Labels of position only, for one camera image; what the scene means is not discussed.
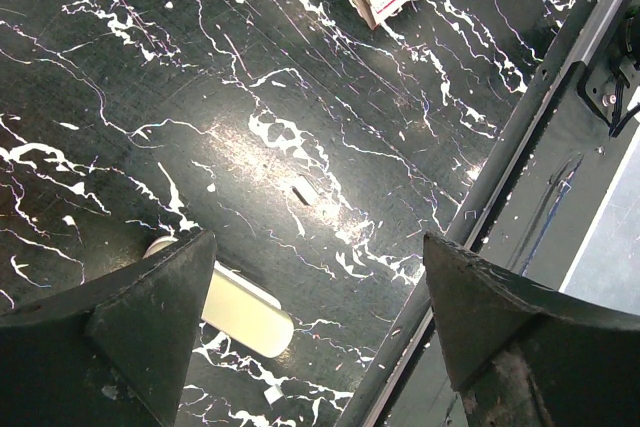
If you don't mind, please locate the small silver staple strip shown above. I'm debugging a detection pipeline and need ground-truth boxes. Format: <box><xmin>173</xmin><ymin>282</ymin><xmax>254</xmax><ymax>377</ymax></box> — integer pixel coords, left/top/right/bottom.
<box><xmin>264</xmin><ymin>385</ymin><xmax>284</xmax><ymax>406</ymax></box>

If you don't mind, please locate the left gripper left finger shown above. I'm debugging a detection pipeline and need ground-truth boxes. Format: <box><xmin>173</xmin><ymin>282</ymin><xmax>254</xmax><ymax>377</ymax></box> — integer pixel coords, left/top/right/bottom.
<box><xmin>1</xmin><ymin>231</ymin><xmax>216</xmax><ymax>426</ymax></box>

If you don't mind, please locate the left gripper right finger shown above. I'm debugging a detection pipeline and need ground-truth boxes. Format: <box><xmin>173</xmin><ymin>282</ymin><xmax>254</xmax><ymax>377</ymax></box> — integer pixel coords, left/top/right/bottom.
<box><xmin>423</xmin><ymin>232</ymin><xmax>639</xmax><ymax>426</ymax></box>

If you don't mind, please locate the beige stapler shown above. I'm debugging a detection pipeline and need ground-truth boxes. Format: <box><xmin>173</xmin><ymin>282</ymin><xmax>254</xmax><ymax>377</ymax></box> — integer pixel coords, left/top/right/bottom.
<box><xmin>145</xmin><ymin>236</ymin><xmax>294</xmax><ymax>358</ymax></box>

